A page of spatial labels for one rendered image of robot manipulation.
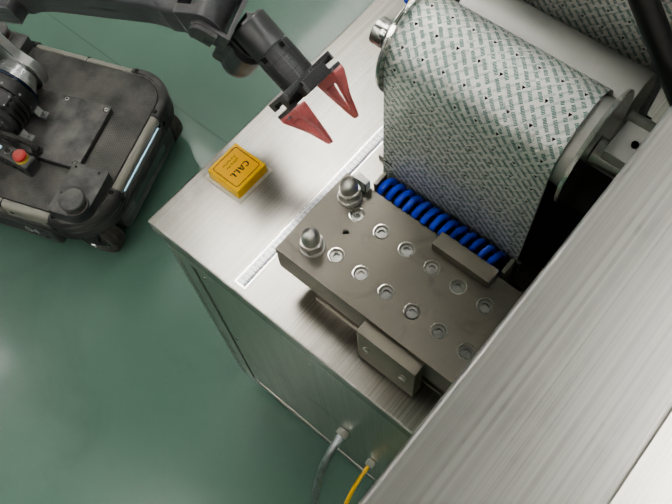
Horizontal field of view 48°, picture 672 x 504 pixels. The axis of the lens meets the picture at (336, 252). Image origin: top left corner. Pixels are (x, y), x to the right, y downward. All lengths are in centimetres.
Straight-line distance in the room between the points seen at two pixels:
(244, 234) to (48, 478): 114
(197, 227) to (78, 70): 124
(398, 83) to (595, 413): 64
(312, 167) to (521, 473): 99
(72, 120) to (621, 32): 162
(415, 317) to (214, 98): 164
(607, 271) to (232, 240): 92
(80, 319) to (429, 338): 144
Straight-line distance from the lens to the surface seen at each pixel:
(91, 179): 213
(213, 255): 123
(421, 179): 107
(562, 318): 36
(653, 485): 58
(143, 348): 219
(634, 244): 39
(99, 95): 234
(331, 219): 108
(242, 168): 127
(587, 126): 86
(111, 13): 121
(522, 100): 86
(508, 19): 103
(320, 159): 129
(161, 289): 224
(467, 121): 90
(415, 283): 104
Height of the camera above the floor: 199
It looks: 65 degrees down
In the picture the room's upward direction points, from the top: 7 degrees counter-clockwise
